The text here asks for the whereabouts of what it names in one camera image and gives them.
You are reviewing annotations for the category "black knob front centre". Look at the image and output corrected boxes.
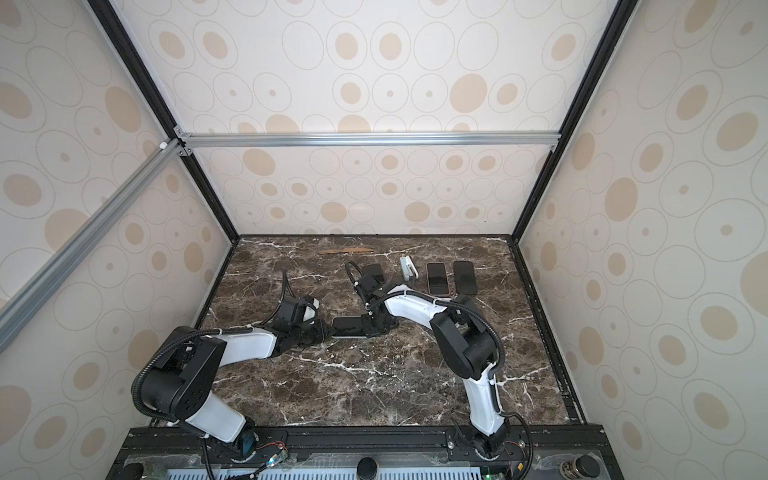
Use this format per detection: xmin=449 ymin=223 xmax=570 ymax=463
xmin=355 ymin=457 xmax=379 ymax=480

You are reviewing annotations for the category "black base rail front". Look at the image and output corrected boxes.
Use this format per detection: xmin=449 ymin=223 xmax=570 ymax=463
xmin=107 ymin=420 xmax=623 ymax=479

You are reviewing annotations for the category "light blue phone case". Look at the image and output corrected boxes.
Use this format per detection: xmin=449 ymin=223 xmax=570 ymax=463
xmin=331 ymin=316 xmax=368 ymax=340

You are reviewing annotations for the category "pink phone case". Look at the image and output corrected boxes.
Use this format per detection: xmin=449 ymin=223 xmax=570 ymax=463
xmin=426 ymin=262 xmax=450 ymax=297

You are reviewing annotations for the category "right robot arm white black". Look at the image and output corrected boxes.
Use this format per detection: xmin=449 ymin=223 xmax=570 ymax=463
xmin=353 ymin=280 xmax=505 ymax=438

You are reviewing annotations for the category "black round button right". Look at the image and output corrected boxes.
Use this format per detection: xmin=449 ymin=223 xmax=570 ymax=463
xmin=559 ymin=455 xmax=601 ymax=480

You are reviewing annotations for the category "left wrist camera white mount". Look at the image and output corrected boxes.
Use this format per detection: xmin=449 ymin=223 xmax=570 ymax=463
xmin=299 ymin=296 xmax=319 ymax=322

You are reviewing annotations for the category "small white blue box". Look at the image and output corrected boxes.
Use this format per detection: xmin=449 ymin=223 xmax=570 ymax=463
xmin=400 ymin=256 xmax=419 ymax=282

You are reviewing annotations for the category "black phone case horizontal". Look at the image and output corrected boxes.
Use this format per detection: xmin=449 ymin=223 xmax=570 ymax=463
xmin=453 ymin=260 xmax=479 ymax=295

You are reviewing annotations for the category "black phone case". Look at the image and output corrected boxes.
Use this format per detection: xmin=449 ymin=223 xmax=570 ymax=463
xmin=361 ymin=263 xmax=386 ymax=284

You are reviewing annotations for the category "horizontal aluminium rail back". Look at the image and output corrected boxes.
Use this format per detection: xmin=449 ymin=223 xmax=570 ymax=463
xmin=180 ymin=130 xmax=561 ymax=148

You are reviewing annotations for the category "diagonal aluminium rail left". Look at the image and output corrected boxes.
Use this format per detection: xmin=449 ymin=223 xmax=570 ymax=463
xmin=1 ymin=139 xmax=181 ymax=350

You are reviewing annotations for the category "brown wooden stick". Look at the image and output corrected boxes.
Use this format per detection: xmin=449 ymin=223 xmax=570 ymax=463
xmin=318 ymin=247 xmax=374 ymax=255

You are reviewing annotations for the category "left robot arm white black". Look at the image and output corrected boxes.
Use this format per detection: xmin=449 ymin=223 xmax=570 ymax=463
xmin=131 ymin=296 xmax=328 ymax=456

